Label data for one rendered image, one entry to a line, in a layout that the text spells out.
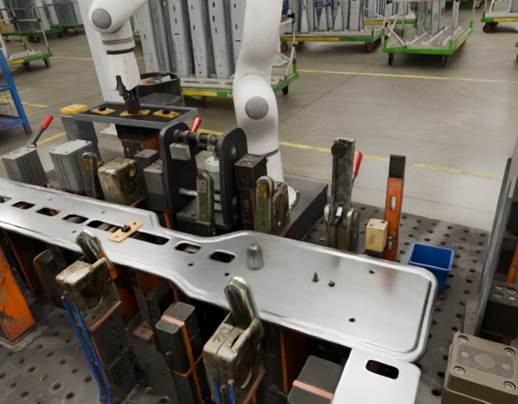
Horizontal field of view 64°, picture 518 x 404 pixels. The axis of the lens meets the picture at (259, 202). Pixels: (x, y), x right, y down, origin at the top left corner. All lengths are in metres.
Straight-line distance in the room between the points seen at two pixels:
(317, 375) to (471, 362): 0.21
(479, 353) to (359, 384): 0.16
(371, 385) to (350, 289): 0.19
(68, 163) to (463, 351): 1.04
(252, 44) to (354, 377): 0.89
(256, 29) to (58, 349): 0.98
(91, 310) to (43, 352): 0.39
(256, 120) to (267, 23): 0.26
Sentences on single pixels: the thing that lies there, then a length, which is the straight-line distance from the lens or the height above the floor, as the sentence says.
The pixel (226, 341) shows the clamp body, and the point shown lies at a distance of 0.64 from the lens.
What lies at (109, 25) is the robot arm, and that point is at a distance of 1.16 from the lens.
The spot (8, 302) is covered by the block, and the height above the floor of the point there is 0.82.
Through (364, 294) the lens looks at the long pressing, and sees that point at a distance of 0.77.
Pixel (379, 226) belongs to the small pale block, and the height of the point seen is 1.06.
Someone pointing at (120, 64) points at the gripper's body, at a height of 1.31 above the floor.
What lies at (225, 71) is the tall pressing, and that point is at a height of 0.40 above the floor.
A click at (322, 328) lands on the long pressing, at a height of 1.00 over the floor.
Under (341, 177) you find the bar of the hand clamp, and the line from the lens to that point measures 0.83.
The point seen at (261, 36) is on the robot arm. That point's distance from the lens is 1.21.
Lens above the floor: 1.51
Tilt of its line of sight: 29 degrees down
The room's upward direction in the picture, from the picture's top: 5 degrees counter-clockwise
